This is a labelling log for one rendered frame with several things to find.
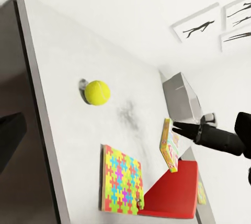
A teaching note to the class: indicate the tennis ball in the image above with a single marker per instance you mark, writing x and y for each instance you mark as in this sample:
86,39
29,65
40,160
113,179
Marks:
97,92

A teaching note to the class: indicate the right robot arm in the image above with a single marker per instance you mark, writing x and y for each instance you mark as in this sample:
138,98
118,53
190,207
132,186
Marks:
208,135

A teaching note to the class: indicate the jigsaw puzzle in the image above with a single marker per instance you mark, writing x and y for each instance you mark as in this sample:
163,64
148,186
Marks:
201,196
122,186

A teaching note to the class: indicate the board game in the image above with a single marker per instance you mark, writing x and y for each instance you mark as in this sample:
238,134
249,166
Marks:
170,145

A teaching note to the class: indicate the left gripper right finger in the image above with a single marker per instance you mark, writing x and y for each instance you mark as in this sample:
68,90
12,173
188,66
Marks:
243,129

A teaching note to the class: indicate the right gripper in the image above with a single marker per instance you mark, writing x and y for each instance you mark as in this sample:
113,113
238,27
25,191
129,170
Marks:
203,134

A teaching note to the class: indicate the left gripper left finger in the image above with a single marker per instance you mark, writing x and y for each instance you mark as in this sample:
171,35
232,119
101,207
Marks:
12,130

